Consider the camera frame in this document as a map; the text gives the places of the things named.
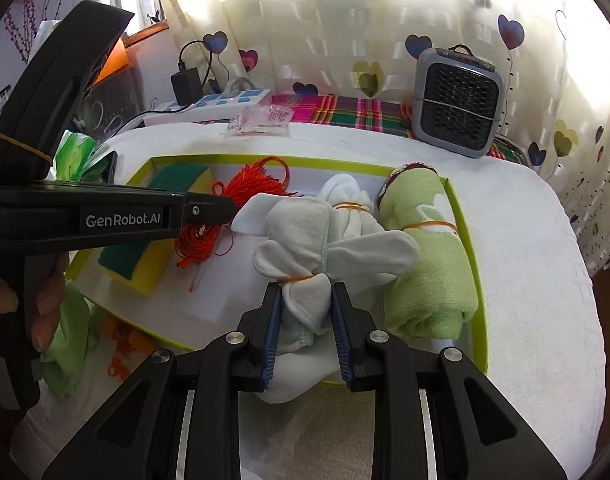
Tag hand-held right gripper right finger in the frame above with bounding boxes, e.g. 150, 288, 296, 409
330, 282, 568, 480

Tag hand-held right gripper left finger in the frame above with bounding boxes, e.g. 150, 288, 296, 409
41, 282, 286, 480

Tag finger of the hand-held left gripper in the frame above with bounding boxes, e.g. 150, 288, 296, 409
182, 192, 237, 227

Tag red string bundle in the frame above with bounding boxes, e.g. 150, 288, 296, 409
174, 156, 291, 293

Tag lime green cardboard box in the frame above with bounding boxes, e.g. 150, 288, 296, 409
65, 154, 491, 386

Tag yellow green sponge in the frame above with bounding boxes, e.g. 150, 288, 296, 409
97, 237, 178, 297
147, 162, 216, 196

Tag white cloth bundle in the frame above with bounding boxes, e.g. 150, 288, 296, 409
315, 174, 386, 233
232, 194, 421, 406

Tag person's left hand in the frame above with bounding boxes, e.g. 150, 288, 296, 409
0, 254, 70, 353

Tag green wet wipes packet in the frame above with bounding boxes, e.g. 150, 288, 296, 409
55, 130, 116, 183

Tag black smartphone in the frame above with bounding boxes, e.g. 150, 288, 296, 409
92, 151, 120, 186

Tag clear plastic packet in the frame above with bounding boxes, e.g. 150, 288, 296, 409
222, 105, 292, 137

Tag rolled green towel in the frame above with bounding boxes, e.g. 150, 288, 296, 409
377, 162, 481, 343

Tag white power strip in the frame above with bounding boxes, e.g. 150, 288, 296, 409
144, 88, 272, 123

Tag black charger adapter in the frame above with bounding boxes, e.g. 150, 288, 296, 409
171, 70, 203, 106

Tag light green cloth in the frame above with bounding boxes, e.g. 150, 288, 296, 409
40, 280, 103, 398

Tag orange shelf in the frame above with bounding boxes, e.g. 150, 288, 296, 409
92, 37, 130, 83

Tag plaid cloth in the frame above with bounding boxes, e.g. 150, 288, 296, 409
270, 92, 528, 166

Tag heart print curtain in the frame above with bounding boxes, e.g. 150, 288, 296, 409
152, 0, 610, 276

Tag small grey heater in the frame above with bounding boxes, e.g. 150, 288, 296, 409
412, 46, 503, 158

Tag black charger cable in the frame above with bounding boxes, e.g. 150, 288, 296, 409
177, 39, 226, 91

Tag orange string bundle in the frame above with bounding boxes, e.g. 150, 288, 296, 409
102, 320, 153, 381

